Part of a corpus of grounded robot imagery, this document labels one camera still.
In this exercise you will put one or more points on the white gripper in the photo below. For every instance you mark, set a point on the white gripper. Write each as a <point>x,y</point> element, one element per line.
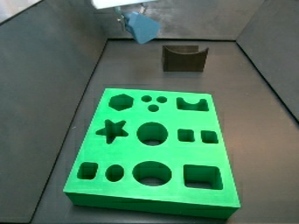
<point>103,4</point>

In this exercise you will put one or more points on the blue three prong object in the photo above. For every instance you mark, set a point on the blue three prong object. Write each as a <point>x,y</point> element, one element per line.
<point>141,27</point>

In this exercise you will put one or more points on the black curved fixture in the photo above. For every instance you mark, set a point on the black curved fixture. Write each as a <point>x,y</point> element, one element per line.
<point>184,58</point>

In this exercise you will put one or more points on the green shape sorting block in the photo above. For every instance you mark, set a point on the green shape sorting block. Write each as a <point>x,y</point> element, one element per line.
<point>153,156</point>

